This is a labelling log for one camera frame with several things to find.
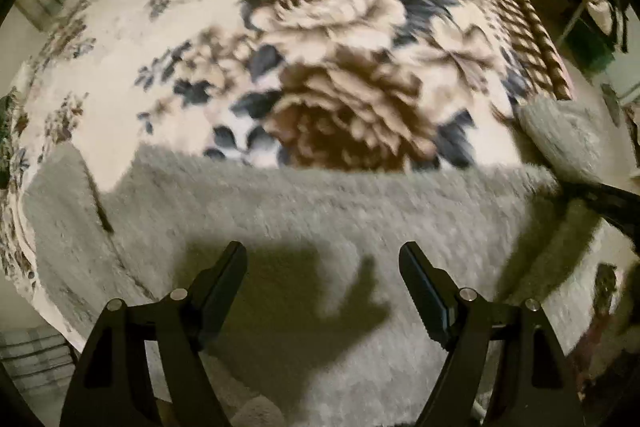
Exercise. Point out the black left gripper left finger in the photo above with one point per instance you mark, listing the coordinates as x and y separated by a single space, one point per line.
112 384

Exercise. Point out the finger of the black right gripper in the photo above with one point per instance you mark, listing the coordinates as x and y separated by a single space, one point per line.
619 207

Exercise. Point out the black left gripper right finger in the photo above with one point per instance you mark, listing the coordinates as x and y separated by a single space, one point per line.
534 384

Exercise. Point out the grey fluffy pants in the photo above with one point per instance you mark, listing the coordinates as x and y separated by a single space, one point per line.
322 325

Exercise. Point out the striped grey curtain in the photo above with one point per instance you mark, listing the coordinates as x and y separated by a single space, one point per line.
39 362

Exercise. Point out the floral cream brown blanket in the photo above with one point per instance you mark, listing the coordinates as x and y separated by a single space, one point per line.
126 119

